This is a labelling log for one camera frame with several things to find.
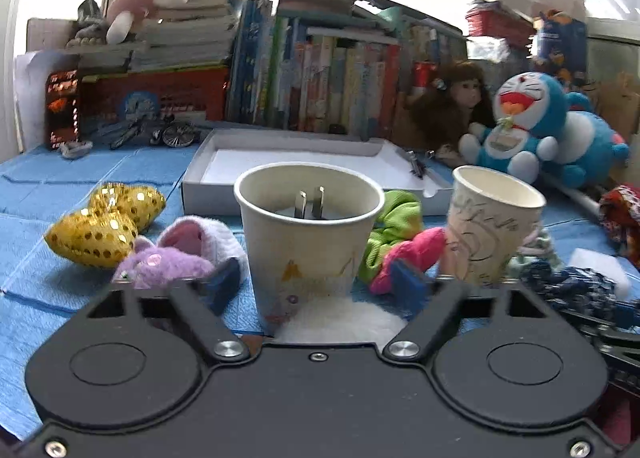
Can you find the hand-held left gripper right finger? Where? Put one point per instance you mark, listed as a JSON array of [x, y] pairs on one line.
[[407, 283]]

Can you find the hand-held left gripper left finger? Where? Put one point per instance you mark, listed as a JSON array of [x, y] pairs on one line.
[[223, 285]]

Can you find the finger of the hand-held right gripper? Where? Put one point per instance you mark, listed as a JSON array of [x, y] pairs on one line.
[[620, 348]]

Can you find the purple white plush toy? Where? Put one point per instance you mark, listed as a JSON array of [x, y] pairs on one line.
[[165, 258]]

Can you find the blue floral cloth pouch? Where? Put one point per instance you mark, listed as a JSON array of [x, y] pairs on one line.
[[580, 290]]

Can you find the white foam block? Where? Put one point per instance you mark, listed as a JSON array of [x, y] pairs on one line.
[[340, 323]]

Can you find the white cardboard box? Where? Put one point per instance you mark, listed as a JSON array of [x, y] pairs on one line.
[[280, 162]]

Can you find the pink plush piece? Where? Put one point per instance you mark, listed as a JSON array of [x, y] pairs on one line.
[[415, 248]]

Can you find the green fuzzy cloth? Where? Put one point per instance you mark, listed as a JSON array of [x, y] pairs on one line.
[[395, 218]]

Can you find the paper cup with colour drawing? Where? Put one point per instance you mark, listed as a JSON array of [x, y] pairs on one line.
[[305, 258]]

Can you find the paper cup with black scribbles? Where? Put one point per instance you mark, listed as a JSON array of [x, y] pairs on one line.
[[480, 233]]

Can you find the white foam piece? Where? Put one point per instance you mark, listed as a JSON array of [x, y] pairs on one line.
[[595, 263]]

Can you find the grey power plug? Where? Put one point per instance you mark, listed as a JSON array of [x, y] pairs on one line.
[[310, 205]]

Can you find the black binder clip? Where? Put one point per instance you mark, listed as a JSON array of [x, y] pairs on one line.
[[417, 162]]

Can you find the red patterned cloth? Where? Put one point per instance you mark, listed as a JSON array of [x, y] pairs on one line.
[[622, 218]]

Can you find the metal bicycle model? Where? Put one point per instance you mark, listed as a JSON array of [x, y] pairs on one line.
[[127, 133], [177, 133]]

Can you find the white tube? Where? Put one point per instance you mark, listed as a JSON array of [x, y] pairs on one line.
[[575, 195]]

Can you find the brown haired doll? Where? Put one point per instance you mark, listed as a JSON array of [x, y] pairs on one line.
[[450, 107]]

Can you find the blue checkered table cloth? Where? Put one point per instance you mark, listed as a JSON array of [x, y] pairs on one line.
[[75, 172]]

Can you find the red printed box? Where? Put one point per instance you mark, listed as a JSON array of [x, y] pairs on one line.
[[160, 97]]

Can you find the small grey toy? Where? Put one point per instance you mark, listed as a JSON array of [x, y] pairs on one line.
[[75, 148]]

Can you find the blue robot cat plush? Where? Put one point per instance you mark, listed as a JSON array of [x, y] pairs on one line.
[[525, 117]]

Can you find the blue white plush toy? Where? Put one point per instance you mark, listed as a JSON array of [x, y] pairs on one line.
[[592, 142]]

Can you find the row of upright books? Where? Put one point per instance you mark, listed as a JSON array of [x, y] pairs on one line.
[[320, 77]]

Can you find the red black dotted box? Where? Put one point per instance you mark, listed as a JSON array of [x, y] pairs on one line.
[[62, 107]]

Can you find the stack of flat books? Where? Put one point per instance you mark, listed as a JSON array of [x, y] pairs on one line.
[[185, 32]]

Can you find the red basket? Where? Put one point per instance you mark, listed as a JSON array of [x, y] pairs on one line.
[[497, 20]]

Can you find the blue printed package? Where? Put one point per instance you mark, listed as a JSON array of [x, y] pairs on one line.
[[560, 45]]

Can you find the grey figurine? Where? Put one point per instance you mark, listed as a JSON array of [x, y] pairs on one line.
[[87, 25]]

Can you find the pink white plush toy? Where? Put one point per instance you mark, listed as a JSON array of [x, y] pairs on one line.
[[135, 5]]

